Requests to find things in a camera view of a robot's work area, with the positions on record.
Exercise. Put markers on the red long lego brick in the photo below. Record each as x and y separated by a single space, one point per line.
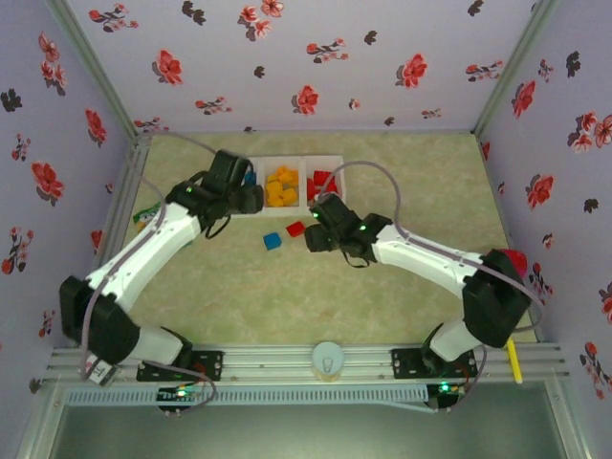
321 176
332 186
311 190

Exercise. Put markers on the yellow lego brick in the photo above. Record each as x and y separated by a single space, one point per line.
274 196
284 172
271 180
289 195
294 178

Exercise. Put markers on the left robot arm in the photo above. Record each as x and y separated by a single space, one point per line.
143 248

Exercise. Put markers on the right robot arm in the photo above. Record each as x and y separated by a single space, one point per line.
430 253

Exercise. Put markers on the red square lego brick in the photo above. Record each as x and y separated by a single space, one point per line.
296 229

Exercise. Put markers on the green snack packet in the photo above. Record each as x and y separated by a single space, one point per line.
146 216

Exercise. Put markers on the blue square lego brick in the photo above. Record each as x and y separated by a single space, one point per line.
272 240

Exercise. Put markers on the white round cup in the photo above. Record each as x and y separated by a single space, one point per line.
327 362

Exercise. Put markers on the pink round bowl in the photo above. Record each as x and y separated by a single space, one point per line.
518 258

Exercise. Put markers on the small circuit board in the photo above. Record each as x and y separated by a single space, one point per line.
181 393
447 388

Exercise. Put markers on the white card box red logo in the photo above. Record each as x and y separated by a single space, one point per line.
102 375

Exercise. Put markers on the yellow marker pen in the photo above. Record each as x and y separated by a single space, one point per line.
515 361

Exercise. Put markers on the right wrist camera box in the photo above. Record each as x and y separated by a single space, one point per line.
334 210

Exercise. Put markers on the aluminium side rail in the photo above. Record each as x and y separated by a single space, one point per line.
126 177

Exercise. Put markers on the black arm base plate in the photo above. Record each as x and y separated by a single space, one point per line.
210 365
406 362

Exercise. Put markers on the aluminium front rail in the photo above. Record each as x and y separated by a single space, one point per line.
268 361

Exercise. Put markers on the aluminium frame post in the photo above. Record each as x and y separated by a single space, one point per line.
99 72
509 72

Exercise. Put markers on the aluminium frame bar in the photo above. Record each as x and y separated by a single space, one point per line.
40 421
569 421

